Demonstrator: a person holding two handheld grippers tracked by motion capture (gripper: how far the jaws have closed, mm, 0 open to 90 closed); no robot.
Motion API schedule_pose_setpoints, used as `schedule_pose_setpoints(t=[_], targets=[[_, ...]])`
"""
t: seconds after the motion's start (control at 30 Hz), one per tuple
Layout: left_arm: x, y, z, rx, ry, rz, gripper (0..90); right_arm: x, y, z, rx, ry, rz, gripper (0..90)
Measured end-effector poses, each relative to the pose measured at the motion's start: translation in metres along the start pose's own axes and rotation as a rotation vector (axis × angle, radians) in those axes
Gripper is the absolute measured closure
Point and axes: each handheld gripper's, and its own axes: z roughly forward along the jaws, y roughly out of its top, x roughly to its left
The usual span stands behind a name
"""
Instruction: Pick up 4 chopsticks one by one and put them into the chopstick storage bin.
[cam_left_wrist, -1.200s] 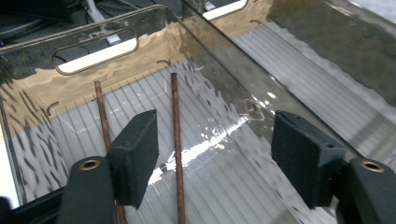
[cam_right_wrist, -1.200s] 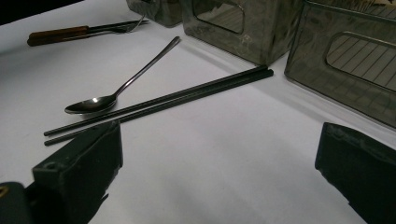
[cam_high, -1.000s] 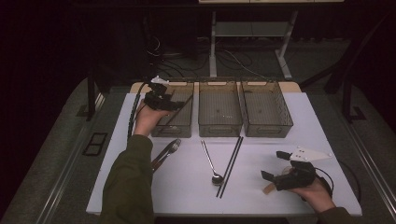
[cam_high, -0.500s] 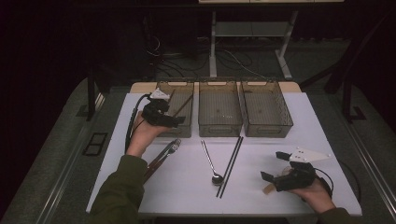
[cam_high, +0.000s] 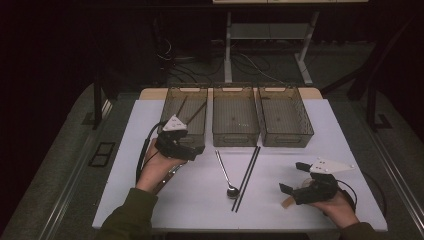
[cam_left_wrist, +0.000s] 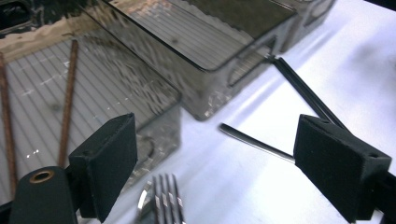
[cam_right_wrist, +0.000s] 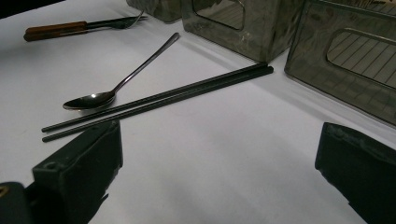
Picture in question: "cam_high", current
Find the person's right hand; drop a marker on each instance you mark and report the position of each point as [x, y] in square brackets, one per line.
[335, 208]

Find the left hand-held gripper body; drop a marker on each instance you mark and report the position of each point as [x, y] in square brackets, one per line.
[173, 146]

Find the translucent brown plastic bin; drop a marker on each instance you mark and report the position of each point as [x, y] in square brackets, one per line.
[235, 116]
[196, 133]
[283, 116]

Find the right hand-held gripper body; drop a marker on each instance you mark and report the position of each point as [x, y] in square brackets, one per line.
[316, 190]

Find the metal spoon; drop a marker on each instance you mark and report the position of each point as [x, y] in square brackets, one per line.
[232, 192]

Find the black rectangular floor frame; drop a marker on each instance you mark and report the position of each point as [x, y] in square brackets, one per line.
[91, 160]

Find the black metal stand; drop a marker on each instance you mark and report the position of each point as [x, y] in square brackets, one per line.
[97, 100]
[371, 100]

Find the metal floor rail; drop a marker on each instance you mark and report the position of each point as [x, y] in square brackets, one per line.
[400, 186]
[71, 180]

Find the white desk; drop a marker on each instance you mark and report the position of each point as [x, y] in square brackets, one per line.
[228, 50]

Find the person's left hand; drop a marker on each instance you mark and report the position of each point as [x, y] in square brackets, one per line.
[153, 170]

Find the metal fork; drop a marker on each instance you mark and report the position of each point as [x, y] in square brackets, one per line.
[173, 170]

